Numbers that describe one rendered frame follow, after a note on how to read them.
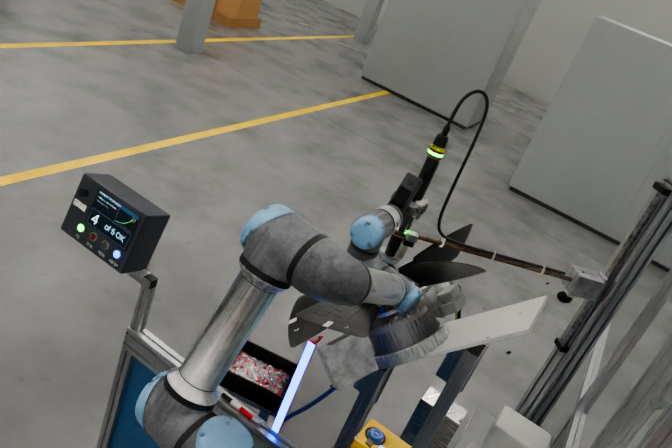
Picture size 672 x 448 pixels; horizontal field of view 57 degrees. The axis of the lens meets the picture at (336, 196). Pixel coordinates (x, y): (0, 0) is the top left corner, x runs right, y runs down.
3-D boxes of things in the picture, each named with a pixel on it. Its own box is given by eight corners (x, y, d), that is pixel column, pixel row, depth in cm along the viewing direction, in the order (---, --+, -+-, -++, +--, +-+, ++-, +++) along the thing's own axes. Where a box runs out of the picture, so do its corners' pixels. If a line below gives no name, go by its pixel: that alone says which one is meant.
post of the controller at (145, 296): (144, 329, 190) (158, 278, 182) (136, 333, 188) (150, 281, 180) (137, 324, 191) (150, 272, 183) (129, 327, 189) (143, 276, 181)
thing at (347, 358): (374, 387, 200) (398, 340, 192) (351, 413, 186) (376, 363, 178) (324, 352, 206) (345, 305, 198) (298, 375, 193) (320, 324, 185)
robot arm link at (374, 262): (363, 299, 153) (380, 264, 149) (329, 273, 158) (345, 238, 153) (379, 291, 159) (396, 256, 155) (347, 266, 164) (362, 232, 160)
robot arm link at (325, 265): (362, 268, 108) (432, 285, 152) (316, 233, 113) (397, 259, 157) (326, 322, 109) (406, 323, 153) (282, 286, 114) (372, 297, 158)
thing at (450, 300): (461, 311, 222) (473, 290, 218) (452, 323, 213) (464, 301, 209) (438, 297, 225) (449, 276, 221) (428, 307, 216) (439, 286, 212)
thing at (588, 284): (587, 291, 199) (600, 270, 196) (597, 304, 193) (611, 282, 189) (559, 283, 197) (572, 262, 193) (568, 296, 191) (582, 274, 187)
